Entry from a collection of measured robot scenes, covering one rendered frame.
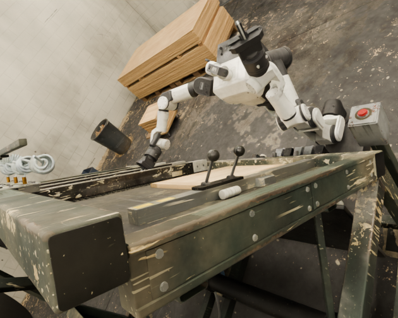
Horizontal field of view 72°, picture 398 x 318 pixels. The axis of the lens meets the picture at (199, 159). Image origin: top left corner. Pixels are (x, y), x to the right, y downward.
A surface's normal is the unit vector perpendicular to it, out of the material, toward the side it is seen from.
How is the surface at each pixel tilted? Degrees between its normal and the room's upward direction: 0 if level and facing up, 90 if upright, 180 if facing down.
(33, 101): 90
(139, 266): 90
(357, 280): 0
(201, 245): 90
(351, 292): 0
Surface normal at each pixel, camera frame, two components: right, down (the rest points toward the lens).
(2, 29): 0.69, -0.11
